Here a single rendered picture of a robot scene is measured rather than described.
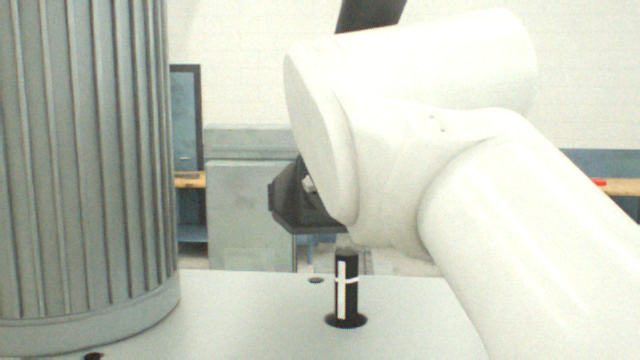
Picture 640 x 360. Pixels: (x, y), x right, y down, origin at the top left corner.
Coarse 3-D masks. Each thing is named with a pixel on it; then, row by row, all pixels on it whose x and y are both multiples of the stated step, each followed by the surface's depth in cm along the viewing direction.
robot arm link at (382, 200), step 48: (336, 48) 28; (288, 96) 32; (336, 96) 25; (384, 96) 24; (336, 144) 24; (384, 144) 23; (432, 144) 22; (480, 144) 22; (336, 192) 25; (384, 192) 23; (432, 192) 22; (384, 240) 25
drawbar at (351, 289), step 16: (336, 256) 49; (352, 256) 49; (336, 272) 49; (352, 272) 49; (336, 288) 49; (352, 288) 49; (336, 304) 50; (352, 304) 49; (336, 320) 50; (352, 320) 50
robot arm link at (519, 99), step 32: (352, 0) 31; (384, 0) 30; (352, 32) 30; (384, 32) 29; (416, 32) 29; (448, 32) 29; (480, 32) 29; (512, 32) 29; (352, 64) 28; (384, 64) 28; (416, 64) 28; (448, 64) 28; (480, 64) 29; (512, 64) 29; (416, 96) 28; (448, 96) 29; (480, 96) 29; (512, 96) 30
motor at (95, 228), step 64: (0, 0) 39; (64, 0) 40; (128, 0) 44; (0, 64) 40; (64, 64) 41; (128, 64) 44; (0, 128) 40; (64, 128) 42; (128, 128) 45; (0, 192) 41; (64, 192) 42; (128, 192) 45; (0, 256) 42; (64, 256) 42; (128, 256) 46; (0, 320) 43; (64, 320) 44; (128, 320) 46
